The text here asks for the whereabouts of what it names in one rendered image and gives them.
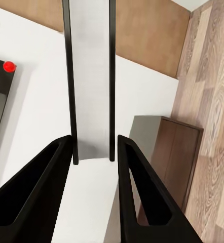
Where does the hardback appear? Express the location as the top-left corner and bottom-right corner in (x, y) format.
(62, 0), (116, 165)

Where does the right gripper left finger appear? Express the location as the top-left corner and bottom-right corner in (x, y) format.
(0, 135), (72, 243)

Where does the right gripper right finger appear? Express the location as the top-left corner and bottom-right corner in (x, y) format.
(117, 135), (203, 243)

